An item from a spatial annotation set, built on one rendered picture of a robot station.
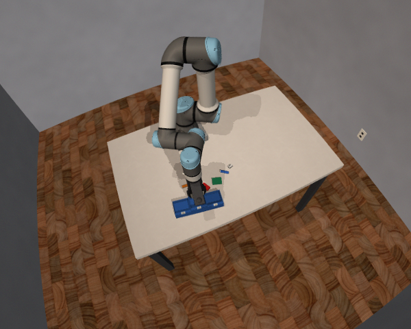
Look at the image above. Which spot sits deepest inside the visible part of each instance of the blue rack of bins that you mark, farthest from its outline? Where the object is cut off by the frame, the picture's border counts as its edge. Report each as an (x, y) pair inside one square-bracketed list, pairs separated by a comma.
[(185, 207)]

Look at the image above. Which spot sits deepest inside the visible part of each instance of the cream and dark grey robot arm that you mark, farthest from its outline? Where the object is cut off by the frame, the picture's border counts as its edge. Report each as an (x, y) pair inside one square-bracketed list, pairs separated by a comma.
[(204, 53)]

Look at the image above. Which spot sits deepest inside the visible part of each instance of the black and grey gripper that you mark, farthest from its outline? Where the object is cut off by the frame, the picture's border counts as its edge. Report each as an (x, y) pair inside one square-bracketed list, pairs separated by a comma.
[(189, 193)]

